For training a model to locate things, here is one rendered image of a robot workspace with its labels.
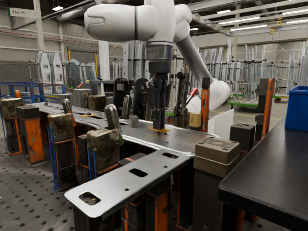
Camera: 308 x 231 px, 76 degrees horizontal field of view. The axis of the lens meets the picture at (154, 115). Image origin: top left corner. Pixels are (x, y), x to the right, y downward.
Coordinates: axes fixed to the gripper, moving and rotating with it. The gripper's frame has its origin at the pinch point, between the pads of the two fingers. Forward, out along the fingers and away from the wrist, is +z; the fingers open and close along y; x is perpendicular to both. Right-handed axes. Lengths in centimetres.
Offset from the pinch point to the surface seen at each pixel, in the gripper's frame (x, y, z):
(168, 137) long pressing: 6.1, 2.3, 5.0
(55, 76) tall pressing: -871, -342, -5
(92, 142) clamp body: -4.3, 24.8, 3.1
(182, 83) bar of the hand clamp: -0.2, -15.6, -12.3
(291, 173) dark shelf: 41.6, 11.8, 1.9
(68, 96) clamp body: -102, -17, 0
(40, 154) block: -76, 15, 30
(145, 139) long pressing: 1.9, 9.0, 5.0
